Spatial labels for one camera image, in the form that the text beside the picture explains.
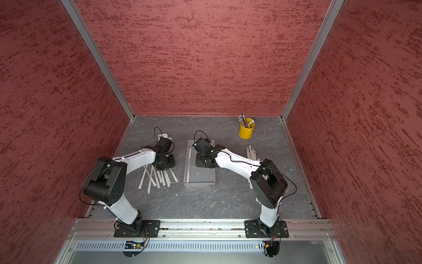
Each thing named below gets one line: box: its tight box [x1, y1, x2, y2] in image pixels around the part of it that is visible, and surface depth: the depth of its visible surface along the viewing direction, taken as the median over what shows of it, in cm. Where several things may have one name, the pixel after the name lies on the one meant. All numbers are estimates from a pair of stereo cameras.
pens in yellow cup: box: [237, 113, 257, 129], surface depth 99 cm
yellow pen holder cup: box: [239, 117, 256, 140], surface depth 105 cm
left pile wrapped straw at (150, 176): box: [143, 165, 158, 187], surface depth 91 cm
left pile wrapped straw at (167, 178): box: [162, 168, 179, 188], surface depth 91 cm
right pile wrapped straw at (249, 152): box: [245, 144, 252, 160], surface depth 105 cm
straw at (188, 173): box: [186, 147, 192, 183], surface depth 94 cm
